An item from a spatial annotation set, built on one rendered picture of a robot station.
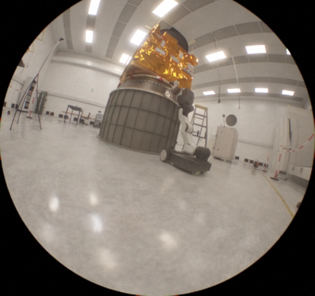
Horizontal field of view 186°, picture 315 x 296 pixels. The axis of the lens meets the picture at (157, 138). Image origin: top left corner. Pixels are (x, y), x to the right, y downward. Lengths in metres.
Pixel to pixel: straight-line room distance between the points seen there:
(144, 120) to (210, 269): 1.90
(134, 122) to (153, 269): 1.82
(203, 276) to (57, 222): 0.47
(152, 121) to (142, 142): 0.44
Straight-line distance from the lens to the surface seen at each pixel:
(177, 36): 4.49
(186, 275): 0.38
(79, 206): 0.47
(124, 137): 1.84
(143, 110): 1.84
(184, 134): 1.46
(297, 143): 5.75
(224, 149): 4.54
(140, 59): 2.46
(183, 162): 1.20
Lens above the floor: 0.34
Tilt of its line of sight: 1 degrees down
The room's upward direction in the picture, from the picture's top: 14 degrees clockwise
